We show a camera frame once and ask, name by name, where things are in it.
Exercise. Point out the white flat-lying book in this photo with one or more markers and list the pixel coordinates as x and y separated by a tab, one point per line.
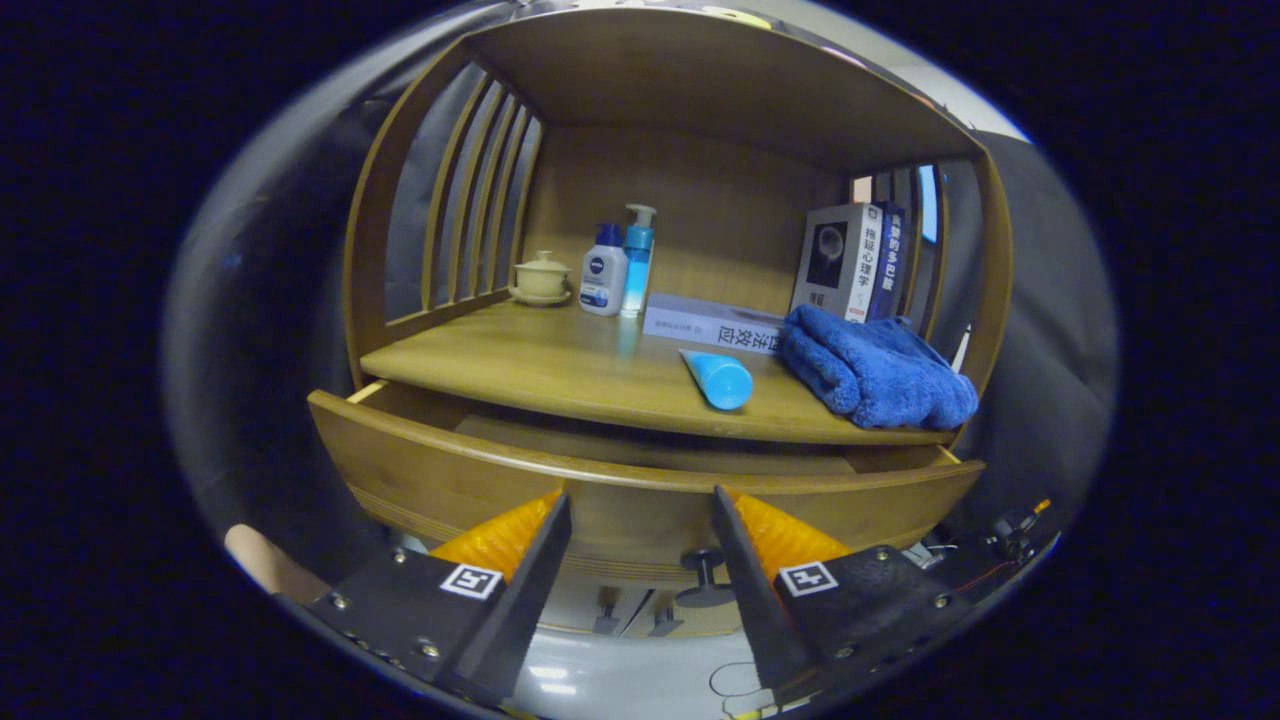
700	322

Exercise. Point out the wooden drawer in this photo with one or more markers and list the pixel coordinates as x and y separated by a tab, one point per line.
620	510

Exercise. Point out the wooden countertop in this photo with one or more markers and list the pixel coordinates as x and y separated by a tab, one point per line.
550	360

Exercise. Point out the white upright book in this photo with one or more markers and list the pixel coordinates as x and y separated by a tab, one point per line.
835	260

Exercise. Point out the white lotion bottle blue cap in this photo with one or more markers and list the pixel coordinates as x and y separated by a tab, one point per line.
603	280

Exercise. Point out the wooden cabinet door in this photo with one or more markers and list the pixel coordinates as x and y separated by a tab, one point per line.
700	622
570	612

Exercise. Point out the blue pump bottle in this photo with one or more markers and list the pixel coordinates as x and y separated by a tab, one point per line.
637	265

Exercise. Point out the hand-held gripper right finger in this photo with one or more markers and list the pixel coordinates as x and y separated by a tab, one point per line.
755	600

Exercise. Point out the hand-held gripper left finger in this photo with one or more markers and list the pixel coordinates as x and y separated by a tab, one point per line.
525	600

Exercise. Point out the blue folded towel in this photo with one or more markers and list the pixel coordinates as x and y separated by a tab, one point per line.
870	370

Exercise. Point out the orange and black tool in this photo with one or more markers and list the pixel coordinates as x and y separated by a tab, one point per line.
1015	525

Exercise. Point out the dark blue upright book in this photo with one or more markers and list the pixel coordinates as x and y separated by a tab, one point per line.
887	260

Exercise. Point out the blue cosmetic tube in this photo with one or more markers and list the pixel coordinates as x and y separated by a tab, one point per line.
720	378

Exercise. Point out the cream lidded teacup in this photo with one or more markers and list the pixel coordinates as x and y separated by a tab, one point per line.
541	280

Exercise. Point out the wooden cabinet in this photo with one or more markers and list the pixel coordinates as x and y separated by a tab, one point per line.
680	190

